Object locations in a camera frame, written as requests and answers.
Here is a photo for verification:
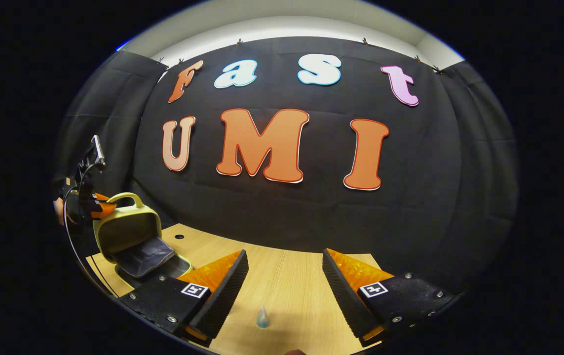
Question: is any pale yellow suitcase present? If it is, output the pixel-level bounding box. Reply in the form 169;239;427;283
93;192;193;286

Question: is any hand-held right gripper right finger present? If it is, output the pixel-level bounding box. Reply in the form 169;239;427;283
322;248;462;346

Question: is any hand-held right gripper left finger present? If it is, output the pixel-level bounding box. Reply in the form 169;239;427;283
116;249;249;346

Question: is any black backdrop cloth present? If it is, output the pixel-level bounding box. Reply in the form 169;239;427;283
54;35;519;296

